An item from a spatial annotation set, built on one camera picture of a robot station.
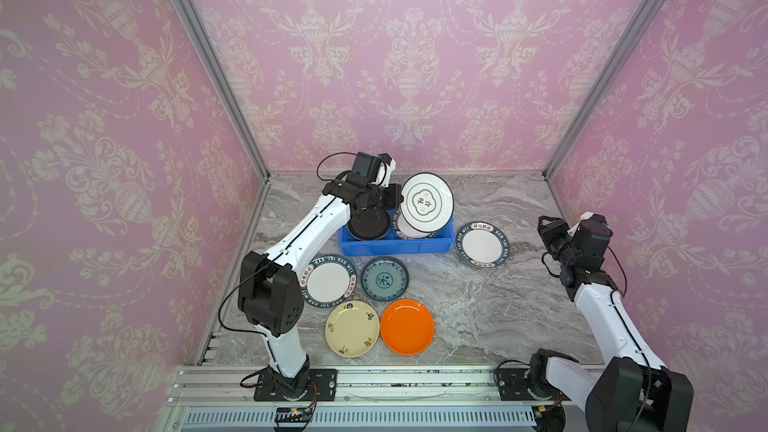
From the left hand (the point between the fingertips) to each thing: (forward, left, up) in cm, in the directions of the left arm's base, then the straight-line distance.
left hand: (405, 199), depth 83 cm
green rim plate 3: (-14, +23, -24) cm, 36 cm away
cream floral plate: (-28, +14, -24) cm, 39 cm away
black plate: (+6, +11, -21) cm, 25 cm away
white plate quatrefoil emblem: (+2, -7, -4) cm, 8 cm away
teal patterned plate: (-13, +5, -23) cm, 27 cm away
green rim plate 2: (0, -27, -23) cm, 35 cm away
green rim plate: (+3, -1, -20) cm, 20 cm away
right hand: (-4, -38, -2) cm, 39 cm away
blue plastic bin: (-1, -12, -21) cm, 24 cm away
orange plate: (-28, -1, -22) cm, 35 cm away
